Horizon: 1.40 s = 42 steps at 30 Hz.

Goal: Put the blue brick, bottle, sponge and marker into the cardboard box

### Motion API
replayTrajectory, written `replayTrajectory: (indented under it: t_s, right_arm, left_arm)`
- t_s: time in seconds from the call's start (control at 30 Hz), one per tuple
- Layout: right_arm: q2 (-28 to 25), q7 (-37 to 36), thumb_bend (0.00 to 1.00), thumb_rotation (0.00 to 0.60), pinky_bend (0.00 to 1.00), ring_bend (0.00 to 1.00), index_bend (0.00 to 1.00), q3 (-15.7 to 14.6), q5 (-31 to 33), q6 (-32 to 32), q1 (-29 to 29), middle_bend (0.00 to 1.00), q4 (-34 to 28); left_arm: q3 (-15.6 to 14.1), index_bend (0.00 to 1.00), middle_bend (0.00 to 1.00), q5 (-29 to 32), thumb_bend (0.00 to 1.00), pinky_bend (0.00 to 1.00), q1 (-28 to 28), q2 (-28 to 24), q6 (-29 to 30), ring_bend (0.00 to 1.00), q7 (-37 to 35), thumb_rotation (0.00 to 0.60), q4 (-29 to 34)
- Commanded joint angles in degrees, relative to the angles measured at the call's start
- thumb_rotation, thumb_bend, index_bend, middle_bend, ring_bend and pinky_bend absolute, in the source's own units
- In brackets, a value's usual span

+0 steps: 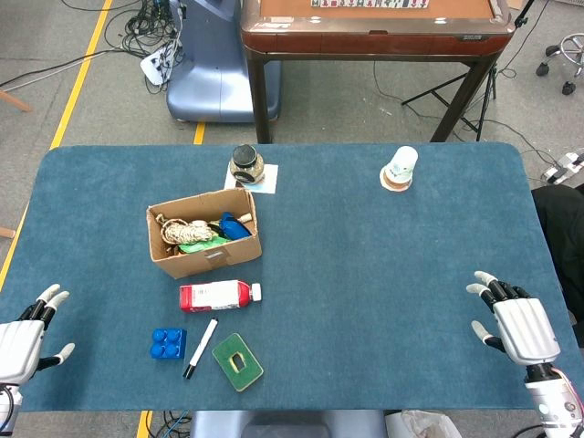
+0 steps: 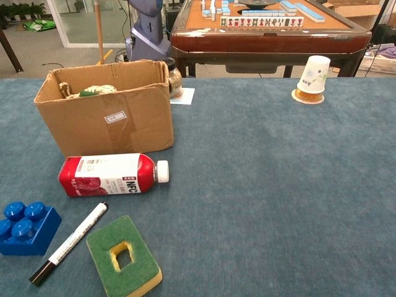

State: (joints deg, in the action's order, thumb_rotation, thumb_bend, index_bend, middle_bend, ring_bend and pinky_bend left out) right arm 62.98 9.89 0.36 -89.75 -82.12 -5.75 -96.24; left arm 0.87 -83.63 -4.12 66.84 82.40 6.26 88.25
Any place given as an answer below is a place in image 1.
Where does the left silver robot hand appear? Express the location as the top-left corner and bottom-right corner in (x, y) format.
(0, 283), (77, 384)

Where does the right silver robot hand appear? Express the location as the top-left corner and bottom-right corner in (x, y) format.
(465, 270), (561, 367)

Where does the blue toy brick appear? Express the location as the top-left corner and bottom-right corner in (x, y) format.
(150, 328), (188, 360)

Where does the black and white marker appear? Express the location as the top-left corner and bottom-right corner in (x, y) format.
(182, 318), (219, 380)

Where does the red white plastic bottle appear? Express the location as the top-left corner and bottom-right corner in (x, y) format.
(178, 279), (263, 314)

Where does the green yellow sponge with hole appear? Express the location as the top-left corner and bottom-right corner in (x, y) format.
(211, 332), (266, 392)

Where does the brown cardboard box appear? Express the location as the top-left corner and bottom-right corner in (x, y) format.
(145, 187), (264, 280)

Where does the black clothing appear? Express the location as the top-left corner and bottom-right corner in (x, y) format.
(531, 184), (584, 320)

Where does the white plastic bag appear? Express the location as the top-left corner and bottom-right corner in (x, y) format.
(385, 409), (462, 438)

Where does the white red power strip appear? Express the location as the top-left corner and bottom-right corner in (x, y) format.
(545, 152), (584, 185)

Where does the blue felt table cover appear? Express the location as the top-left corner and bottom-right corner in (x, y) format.
(0, 142), (579, 412)

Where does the amber round base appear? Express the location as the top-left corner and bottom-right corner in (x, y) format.
(382, 171), (412, 191)

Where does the round beige coaster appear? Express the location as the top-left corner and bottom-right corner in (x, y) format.
(379, 166), (414, 193)

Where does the green plastic packet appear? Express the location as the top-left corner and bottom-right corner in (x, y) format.
(177, 236), (229, 256)

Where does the white paper cup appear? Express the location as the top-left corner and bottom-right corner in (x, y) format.
(384, 145), (420, 183)

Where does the light wooden leg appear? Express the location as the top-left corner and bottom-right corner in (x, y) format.
(0, 89), (34, 113)

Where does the blue cloth item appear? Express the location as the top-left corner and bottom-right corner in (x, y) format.
(218, 212), (253, 241)

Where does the blue-grey robot torso base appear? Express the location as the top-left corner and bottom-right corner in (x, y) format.
(189, 409), (388, 438)

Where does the chrome stool with castors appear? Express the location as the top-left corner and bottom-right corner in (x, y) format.
(536, 32), (584, 96)

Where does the glass jar with black lid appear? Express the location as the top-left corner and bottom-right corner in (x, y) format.
(229, 144), (266, 184)

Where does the white paper card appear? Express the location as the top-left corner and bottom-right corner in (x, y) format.
(224, 162), (279, 195)

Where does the black tripod stand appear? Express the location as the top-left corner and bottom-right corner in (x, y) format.
(401, 0), (537, 141)

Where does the white power strip with plugs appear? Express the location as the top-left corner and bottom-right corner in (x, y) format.
(140, 43), (183, 87)

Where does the brown mahjong table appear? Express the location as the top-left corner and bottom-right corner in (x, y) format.
(240, 0), (516, 145)

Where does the face-up mahjong tile row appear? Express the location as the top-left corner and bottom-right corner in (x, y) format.
(311, 0), (430, 9)

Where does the blue floor cable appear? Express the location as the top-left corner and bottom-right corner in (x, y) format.
(162, 410), (191, 438)

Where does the beige rope bundle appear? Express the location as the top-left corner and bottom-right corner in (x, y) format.
(155, 214), (218, 245)

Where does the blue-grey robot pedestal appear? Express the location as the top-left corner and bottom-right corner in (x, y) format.
(166, 0), (282, 123)

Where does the black cable tangle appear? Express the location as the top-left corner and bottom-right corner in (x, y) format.
(61, 0), (184, 95)

